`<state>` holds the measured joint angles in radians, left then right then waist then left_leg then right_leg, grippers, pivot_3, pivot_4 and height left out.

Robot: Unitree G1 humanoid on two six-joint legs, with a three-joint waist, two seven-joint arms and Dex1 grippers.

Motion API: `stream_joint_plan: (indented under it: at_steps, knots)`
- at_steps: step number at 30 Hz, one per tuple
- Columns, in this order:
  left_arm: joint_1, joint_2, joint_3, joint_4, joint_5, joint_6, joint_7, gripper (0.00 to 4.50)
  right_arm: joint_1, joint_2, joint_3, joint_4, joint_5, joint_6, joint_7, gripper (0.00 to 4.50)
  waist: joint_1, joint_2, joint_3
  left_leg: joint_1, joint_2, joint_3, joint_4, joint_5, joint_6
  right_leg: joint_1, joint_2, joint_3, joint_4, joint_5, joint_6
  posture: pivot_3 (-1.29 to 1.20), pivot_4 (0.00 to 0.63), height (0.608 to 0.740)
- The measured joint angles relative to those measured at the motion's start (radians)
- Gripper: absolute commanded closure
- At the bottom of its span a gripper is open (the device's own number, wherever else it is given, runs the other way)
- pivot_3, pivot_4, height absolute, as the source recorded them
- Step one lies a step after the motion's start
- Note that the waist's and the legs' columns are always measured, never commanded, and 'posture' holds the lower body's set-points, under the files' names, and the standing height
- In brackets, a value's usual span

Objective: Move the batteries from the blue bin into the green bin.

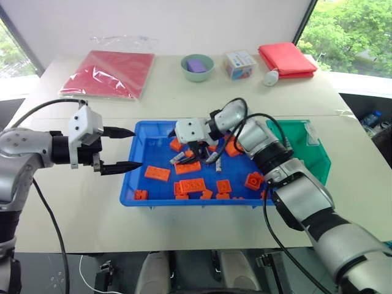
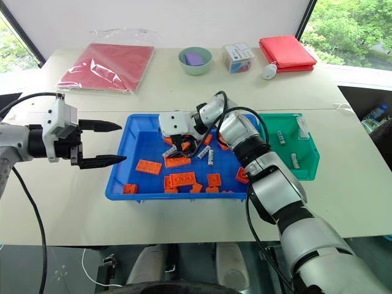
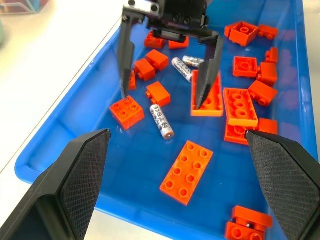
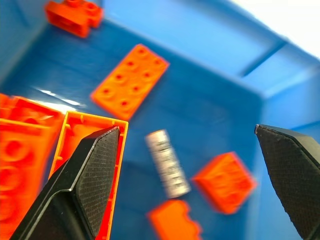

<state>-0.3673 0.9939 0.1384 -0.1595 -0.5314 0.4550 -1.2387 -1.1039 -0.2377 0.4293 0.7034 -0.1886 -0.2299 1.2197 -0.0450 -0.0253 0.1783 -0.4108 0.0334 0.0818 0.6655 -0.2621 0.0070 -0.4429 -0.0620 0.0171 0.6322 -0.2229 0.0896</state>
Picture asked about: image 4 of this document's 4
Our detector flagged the flat orange eight-stud brick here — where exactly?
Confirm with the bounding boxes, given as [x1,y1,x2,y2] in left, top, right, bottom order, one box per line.
[90,43,171,121]

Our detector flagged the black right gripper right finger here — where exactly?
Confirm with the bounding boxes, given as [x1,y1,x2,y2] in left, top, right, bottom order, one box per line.
[254,123,320,240]

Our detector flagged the orange brick with stepped edge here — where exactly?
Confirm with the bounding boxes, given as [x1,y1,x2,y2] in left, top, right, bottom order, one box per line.
[146,199,204,240]

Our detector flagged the orange brick with notch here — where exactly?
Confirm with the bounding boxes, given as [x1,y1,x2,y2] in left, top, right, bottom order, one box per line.
[44,0,105,39]

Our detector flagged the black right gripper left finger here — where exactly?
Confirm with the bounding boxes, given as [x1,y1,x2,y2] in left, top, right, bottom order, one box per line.
[9,125,121,240]

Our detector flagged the hollow upturned orange brick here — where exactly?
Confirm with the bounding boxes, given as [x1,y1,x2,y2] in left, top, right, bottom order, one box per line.
[47,110,130,240]

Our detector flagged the blue plastic bin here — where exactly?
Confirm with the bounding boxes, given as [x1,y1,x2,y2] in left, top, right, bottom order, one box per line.
[0,0,320,240]

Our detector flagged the large orange studded brick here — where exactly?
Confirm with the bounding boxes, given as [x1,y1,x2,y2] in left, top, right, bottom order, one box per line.
[0,92,65,240]

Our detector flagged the silver cylindrical battery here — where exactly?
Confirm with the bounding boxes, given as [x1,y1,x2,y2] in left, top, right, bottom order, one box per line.
[144,128,192,200]

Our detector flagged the small square orange brick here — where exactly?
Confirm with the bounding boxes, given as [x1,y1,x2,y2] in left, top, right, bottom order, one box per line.
[191,151,258,215]

